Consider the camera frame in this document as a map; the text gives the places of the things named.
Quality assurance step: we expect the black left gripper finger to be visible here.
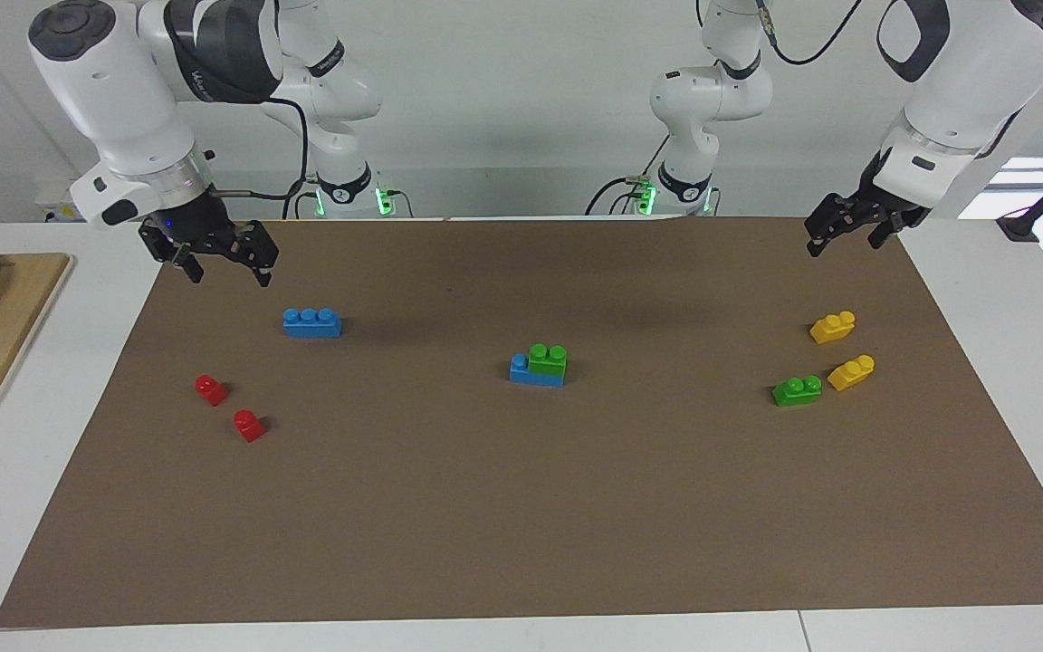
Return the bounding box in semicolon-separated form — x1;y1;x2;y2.
804;192;857;259
867;206;932;250

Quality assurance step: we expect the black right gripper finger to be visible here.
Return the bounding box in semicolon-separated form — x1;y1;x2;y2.
139;225;206;284
232;219;280;289

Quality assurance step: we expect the blue three-stud toy brick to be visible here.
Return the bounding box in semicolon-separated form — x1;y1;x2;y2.
509;353;567;388
282;307;343;339

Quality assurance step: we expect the green two-stud toy brick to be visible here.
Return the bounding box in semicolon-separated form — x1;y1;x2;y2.
772;375;823;408
528;343;569;378

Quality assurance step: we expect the yellow two-stud toy brick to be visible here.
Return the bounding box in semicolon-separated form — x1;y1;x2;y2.
809;311;856;345
828;354;876;392

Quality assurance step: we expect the brown table mat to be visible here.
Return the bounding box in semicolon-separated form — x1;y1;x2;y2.
0;217;1043;628

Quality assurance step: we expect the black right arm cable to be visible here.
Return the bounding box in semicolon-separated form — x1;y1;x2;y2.
209;95;310;200

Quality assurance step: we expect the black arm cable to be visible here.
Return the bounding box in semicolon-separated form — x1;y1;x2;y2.
752;0;1043;159
209;95;310;200

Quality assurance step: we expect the black base cable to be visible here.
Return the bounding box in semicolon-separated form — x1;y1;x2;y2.
585;136;672;216
282;174;319;220

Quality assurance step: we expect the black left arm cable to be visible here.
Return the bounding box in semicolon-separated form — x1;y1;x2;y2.
752;0;1043;159

